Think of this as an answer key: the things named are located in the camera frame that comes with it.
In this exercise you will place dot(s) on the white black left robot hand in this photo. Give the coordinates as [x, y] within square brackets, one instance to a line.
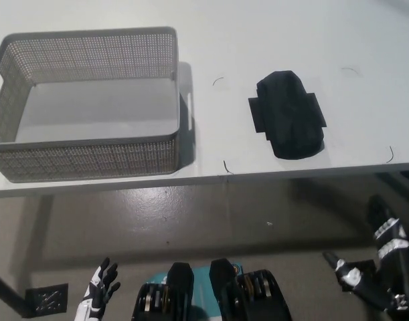
[94, 291]

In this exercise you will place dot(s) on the black tape cross patch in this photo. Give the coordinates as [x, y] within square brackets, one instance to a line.
[256, 113]

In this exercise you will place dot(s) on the grey perforated metal basket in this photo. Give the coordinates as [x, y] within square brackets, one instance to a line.
[90, 100]

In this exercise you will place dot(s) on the black fabric pencil case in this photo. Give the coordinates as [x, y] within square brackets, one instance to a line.
[289, 115]

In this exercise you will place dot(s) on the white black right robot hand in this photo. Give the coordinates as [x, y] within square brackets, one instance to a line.
[390, 245]

